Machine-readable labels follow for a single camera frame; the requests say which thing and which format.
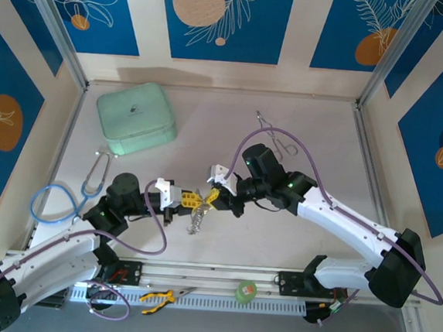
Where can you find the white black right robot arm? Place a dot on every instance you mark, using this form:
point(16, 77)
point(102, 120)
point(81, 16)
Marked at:
point(348, 223)

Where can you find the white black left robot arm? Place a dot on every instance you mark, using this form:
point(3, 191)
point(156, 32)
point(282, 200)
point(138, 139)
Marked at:
point(54, 260)

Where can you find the blue stethoscope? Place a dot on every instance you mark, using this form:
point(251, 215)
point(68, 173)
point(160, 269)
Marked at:
point(87, 189)

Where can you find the mint green zip case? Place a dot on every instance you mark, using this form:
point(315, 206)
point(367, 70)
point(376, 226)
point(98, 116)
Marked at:
point(136, 116)

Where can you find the green tape roll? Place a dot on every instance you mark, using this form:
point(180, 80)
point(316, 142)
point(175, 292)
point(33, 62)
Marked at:
point(245, 291)

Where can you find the yellow black pliers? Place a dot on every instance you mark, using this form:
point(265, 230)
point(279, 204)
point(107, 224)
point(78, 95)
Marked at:
point(155, 298)

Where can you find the black ribbed extrusion block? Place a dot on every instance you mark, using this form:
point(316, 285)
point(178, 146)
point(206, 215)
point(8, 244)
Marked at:
point(56, 301)

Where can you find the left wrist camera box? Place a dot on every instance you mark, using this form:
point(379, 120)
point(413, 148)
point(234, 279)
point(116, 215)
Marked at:
point(168, 196)

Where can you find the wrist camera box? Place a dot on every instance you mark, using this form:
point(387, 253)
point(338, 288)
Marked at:
point(168, 196)
point(219, 173)

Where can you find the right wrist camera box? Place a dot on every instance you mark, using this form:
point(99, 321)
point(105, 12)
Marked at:
point(219, 173)

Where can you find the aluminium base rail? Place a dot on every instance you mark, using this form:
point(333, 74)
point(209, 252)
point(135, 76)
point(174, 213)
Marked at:
point(204, 275)

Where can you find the aluminium table side rail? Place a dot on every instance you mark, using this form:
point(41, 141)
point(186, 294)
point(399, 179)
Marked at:
point(369, 167)
point(62, 140)

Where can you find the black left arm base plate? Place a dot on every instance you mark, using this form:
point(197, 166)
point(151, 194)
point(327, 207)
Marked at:
point(131, 271)

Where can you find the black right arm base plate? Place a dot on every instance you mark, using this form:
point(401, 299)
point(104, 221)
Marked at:
point(290, 284)

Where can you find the aluminium frame post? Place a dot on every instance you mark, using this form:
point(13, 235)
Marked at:
point(399, 45)
point(51, 23)

